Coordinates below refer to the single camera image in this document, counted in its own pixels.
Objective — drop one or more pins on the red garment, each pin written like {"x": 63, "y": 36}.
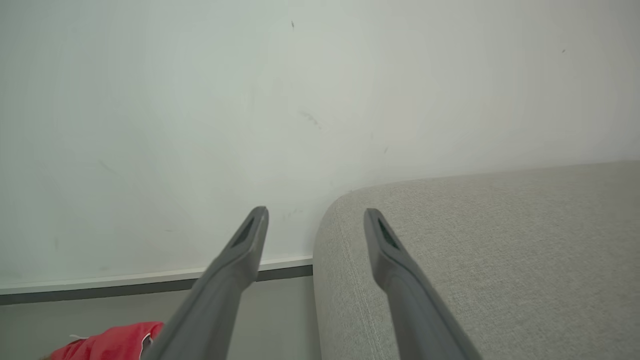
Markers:
{"x": 107, "y": 344}

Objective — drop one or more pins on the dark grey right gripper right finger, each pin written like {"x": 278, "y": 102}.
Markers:
{"x": 415, "y": 305}

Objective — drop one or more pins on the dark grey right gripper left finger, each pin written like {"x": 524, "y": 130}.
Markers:
{"x": 215, "y": 300}

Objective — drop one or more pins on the light grey fabric sofa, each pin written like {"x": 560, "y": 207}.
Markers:
{"x": 490, "y": 270}

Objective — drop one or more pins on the white and grey baseboard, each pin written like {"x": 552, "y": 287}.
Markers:
{"x": 150, "y": 281}

